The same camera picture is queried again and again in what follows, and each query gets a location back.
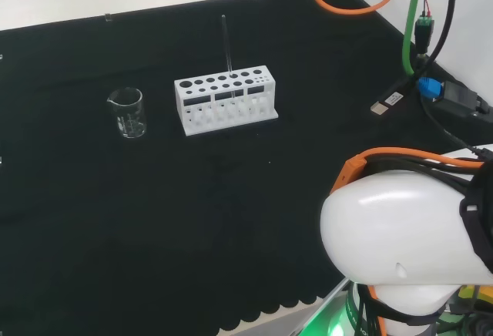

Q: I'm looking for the black bench cloth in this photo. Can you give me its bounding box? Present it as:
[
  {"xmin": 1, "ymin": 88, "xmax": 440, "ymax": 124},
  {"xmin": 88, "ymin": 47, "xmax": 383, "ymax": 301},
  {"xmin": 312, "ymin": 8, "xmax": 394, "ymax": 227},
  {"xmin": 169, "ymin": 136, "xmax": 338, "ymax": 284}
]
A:
[{"xmin": 0, "ymin": 0, "xmax": 493, "ymax": 336}]

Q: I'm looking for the black adapter box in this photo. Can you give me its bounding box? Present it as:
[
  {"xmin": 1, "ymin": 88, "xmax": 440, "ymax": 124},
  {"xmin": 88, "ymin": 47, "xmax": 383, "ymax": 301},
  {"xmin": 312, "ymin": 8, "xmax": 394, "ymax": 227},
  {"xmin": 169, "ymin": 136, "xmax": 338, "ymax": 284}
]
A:
[{"xmin": 431, "ymin": 80, "xmax": 493, "ymax": 125}]

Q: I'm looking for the black cable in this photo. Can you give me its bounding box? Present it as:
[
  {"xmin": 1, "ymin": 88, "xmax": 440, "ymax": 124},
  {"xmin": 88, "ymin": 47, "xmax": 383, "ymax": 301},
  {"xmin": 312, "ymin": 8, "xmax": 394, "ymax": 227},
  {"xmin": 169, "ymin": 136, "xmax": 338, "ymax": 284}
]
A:
[{"xmin": 414, "ymin": 0, "xmax": 459, "ymax": 79}]

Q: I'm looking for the black USB plug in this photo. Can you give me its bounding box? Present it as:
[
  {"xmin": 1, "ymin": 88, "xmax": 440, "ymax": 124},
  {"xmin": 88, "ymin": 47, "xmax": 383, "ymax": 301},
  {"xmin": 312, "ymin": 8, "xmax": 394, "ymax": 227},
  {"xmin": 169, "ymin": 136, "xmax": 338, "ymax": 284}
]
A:
[{"xmin": 370, "ymin": 89, "xmax": 405, "ymax": 117}]

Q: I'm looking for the green cable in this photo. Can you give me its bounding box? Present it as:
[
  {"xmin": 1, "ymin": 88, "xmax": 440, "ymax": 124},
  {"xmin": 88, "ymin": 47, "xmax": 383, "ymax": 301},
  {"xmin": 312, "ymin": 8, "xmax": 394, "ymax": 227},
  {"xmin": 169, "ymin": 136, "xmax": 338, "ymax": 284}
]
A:
[{"xmin": 402, "ymin": 0, "xmax": 428, "ymax": 79}]

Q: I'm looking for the clear glass beaker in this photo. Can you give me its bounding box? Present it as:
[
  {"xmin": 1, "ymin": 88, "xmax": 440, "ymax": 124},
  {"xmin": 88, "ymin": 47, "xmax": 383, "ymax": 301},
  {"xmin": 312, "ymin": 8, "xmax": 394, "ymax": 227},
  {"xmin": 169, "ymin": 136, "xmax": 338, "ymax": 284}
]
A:
[{"xmin": 106, "ymin": 86, "xmax": 148, "ymax": 139}]

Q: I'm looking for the green and black connector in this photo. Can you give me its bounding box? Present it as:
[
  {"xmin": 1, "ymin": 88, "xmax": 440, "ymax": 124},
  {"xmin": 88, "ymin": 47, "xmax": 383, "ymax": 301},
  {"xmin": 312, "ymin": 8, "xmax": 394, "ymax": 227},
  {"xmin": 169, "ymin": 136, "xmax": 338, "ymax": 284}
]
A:
[{"xmin": 414, "ymin": 14, "xmax": 436, "ymax": 59}]

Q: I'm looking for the blue network plug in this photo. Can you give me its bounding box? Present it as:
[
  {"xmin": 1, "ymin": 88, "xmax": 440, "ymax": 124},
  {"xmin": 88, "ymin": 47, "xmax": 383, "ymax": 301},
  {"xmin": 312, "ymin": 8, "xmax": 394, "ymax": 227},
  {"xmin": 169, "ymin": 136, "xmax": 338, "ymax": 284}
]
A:
[{"xmin": 418, "ymin": 76, "xmax": 444, "ymax": 96}]

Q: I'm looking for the white test tube rack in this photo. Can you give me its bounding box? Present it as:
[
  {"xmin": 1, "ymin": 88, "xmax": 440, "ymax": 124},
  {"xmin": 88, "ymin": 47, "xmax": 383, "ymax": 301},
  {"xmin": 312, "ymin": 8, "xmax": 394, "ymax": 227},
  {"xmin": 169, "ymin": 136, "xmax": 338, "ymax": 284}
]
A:
[{"xmin": 173, "ymin": 65, "xmax": 279, "ymax": 137}]

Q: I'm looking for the clear glass rod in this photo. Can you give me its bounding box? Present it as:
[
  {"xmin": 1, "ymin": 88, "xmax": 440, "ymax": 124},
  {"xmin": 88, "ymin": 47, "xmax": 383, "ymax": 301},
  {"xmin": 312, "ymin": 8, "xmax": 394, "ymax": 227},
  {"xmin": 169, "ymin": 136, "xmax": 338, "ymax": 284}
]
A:
[{"xmin": 220, "ymin": 14, "xmax": 236, "ymax": 102}]

